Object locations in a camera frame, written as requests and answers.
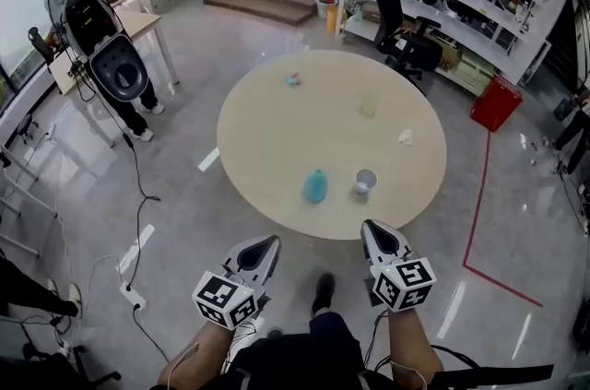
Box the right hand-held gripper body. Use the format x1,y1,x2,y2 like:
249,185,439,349
366,256,438,314

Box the wooden steps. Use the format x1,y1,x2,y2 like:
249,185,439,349
202,0,319,28

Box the person's right forearm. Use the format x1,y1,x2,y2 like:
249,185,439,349
386,309,444,381

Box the person's black clothing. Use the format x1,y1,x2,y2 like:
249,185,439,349
220,312,370,390

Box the black floor cable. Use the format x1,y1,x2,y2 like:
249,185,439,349
121,134,162,288

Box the white power strip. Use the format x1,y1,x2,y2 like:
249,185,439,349
118,280,148,311

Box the black office chair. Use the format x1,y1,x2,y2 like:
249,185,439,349
372,0,443,80

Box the person's right shoe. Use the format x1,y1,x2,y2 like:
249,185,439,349
312,272,336,318

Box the black body-worn rig bar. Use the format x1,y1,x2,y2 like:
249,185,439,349
431,362,554,390

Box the black swivel chair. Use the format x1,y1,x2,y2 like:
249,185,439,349
0,341,124,390

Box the thick black cable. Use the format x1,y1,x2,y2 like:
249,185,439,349
431,344,480,371

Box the red floor tape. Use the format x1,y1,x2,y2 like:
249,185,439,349
462,130,544,309

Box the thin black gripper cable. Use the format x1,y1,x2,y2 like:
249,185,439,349
361,309,391,369
223,318,259,373

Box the white-legged wooden desk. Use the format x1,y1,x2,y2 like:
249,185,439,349
49,9,181,149

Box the teal flask bottle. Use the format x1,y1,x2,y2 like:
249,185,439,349
301,169,330,204

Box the white cup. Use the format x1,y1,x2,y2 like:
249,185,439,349
354,169,378,195

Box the small black desk chair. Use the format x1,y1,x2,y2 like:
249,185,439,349
27,26,57,67

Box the white and black backpack rig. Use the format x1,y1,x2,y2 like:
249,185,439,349
62,0,148,102

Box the red box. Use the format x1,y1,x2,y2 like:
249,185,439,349
469,74,524,133

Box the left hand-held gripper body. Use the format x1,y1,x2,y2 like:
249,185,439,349
192,261,271,331

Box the white forearm sensor cable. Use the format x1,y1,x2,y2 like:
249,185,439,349
391,360,428,389
166,341,200,387

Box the person's left forearm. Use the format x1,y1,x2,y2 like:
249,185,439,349
159,323,232,387

